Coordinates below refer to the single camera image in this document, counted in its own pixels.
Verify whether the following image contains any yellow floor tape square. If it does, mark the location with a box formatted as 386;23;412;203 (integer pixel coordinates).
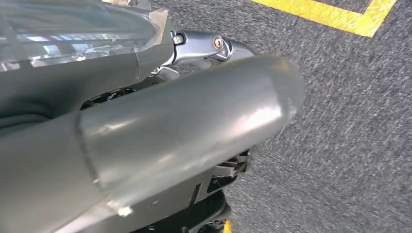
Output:
250;0;398;38

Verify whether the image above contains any black robot leg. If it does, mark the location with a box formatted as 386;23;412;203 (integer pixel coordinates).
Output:
0;55;306;233

